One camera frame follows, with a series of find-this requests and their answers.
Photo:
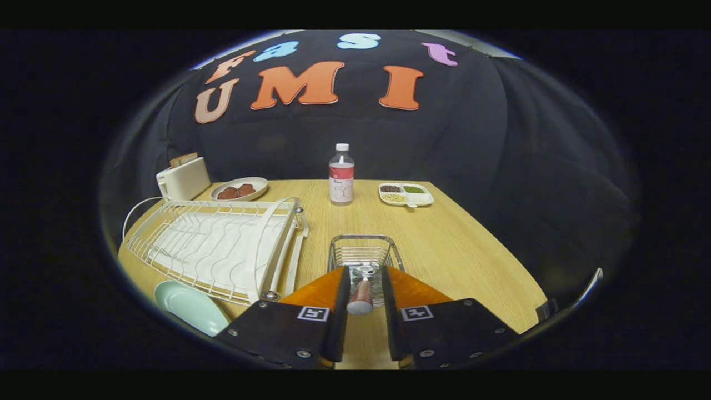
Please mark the brown toast slice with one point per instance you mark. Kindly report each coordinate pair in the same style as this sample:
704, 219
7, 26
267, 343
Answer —
183, 160

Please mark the mint green plate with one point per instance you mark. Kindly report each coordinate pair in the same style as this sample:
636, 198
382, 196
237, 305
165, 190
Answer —
191, 308

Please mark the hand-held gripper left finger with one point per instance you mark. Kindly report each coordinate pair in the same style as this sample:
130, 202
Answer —
339, 322

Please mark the pile of yellow beans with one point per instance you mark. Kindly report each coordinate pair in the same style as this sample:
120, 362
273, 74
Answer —
393, 197

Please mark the white divided tray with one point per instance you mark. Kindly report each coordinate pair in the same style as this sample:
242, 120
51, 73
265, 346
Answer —
425, 197

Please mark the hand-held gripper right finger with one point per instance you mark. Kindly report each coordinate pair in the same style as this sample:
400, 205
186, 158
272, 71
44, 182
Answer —
390, 322

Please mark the white toaster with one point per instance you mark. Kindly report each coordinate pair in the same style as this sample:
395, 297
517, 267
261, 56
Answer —
186, 180

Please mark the pile of green beans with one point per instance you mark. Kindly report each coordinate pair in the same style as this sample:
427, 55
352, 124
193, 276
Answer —
414, 189

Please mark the white dish rack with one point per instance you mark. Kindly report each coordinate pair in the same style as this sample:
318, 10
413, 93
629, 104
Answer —
222, 250

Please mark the clear bottle with red label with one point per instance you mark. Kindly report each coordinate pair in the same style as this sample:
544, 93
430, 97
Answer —
341, 186

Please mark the cream round dish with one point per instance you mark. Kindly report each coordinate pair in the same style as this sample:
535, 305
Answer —
255, 182

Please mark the pile of dark beans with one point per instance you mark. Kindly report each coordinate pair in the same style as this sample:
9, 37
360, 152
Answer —
391, 189

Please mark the red meat piece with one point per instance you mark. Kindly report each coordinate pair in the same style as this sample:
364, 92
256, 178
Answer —
228, 193
246, 189

